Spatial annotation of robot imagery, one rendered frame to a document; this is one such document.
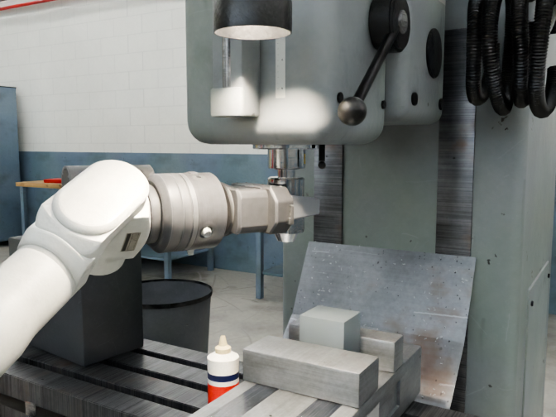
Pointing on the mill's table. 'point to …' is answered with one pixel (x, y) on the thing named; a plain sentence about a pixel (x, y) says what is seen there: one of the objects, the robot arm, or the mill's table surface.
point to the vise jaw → (312, 370)
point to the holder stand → (96, 317)
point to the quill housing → (292, 79)
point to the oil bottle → (222, 370)
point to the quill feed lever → (395, 30)
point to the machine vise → (286, 401)
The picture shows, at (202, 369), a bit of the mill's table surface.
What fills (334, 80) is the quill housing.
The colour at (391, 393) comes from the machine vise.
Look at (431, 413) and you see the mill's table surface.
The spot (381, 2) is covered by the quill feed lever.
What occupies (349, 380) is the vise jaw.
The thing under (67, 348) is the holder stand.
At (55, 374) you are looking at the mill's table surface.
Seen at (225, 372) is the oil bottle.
